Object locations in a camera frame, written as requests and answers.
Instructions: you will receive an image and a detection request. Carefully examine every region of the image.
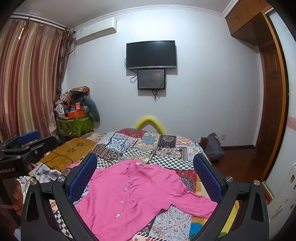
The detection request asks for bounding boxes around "black wall television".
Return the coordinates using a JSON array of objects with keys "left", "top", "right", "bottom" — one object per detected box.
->
[{"left": 126, "top": 40, "right": 178, "bottom": 70}]

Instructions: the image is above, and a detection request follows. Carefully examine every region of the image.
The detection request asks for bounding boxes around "yellow foam tube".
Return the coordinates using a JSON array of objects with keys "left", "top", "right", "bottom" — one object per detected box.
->
[{"left": 135, "top": 116, "right": 165, "bottom": 135}]

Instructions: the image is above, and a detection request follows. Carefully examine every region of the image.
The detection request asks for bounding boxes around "patterned cloth bundle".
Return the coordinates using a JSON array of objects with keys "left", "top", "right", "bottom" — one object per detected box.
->
[{"left": 67, "top": 86, "right": 90, "bottom": 98}]

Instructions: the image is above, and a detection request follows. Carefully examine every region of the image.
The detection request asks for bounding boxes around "grey bag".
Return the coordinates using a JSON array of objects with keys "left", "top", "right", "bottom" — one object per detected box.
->
[{"left": 205, "top": 133, "right": 225, "bottom": 163}]

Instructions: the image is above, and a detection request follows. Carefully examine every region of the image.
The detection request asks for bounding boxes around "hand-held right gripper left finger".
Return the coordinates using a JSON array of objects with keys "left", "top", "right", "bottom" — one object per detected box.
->
[{"left": 20, "top": 153, "right": 100, "bottom": 241}]

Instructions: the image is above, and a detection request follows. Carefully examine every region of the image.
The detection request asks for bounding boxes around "striped brown curtain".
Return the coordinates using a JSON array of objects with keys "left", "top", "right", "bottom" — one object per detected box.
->
[{"left": 0, "top": 17, "right": 74, "bottom": 144}]

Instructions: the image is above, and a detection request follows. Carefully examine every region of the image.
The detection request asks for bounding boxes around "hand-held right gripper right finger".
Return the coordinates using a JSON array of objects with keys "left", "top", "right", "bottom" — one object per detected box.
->
[{"left": 193, "top": 153, "right": 270, "bottom": 241}]

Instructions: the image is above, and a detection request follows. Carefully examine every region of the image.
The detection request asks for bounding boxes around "small black wall monitor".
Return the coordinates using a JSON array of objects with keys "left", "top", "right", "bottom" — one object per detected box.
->
[{"left": 137, "top": 69, "right": 166, "bottom": 90}]

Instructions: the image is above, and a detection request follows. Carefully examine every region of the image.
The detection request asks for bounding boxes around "person's left hand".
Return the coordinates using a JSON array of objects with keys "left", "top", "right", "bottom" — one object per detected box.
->
[{"left": 13, "top": 179, "right": 26, "bottom": 210}]

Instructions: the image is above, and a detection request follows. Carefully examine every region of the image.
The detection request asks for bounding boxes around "wooden door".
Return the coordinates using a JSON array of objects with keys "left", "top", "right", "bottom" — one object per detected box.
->
[{"left": 254, "top": 44, "right": 289, "bottom": 183}]

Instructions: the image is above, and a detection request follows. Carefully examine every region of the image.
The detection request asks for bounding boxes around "patchwork patterned blanket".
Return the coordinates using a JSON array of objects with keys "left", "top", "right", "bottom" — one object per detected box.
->
[{"left": 50, "top": 128, "right": 240, "bottom": 241}]

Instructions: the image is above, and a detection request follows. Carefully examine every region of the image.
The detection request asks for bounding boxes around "white floral bed sheet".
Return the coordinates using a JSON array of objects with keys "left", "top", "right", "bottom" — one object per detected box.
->
[{"left": 18, "top": 162, "right": 70, "bottom": 186}]

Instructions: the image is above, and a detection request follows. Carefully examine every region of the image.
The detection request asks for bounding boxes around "flat orange box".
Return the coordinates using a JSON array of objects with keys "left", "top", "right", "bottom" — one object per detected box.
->
[{"left": 67, "top": 110, "right": 85, "bottom": 118}]

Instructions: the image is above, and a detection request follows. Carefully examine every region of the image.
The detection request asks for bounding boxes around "wooden overhead cabinet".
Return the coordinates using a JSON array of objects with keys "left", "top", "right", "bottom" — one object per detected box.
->
[{"left": 225, "top": 0, "right": 273, "bottom": 46}]

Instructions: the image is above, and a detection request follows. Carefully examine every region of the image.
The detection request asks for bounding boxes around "pink button shirt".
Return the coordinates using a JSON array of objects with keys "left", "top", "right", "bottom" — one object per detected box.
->
[{"left": 66, "top": 159, "right": 219, "bottom": 241}]

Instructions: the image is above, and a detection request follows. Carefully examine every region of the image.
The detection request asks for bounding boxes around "black monitor cable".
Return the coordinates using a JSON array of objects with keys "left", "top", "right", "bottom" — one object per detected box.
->
[{"left": 150, "top": 89, "right": 162, "bottom": 102}]

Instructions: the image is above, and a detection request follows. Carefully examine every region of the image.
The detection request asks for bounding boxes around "mustard yellow mat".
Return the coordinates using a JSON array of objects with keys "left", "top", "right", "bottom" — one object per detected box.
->
[{"left": 40, "top": 137, "right": 97, "bottom": 173}]

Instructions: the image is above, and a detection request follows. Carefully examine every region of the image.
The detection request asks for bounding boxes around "pile of green clothes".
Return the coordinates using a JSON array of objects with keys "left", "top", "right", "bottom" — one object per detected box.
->
[{"left": 56, "top": 115, "right": 94, "bottom": 138}]

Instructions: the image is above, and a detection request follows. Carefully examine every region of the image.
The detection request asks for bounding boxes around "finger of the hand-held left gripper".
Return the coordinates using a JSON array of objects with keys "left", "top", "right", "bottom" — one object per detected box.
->
[
  {"left": 2, "top": 136, "right": 57, "bottom": 161},
  {"left": 0, "top": 130, "right": 40, "bottom": 150}
]

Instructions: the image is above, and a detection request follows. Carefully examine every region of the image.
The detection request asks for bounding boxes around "white air conditioner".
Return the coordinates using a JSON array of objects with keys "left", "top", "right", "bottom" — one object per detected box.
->
[{"left": 73, "top": 17, "right": 118, "bottom": 45}]

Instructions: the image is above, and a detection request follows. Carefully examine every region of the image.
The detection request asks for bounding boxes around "yellow cartoon blanket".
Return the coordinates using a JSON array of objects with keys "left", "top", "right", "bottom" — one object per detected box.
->
[{"left": 190, "top": 200, "right": 240, "bottom": 235}]

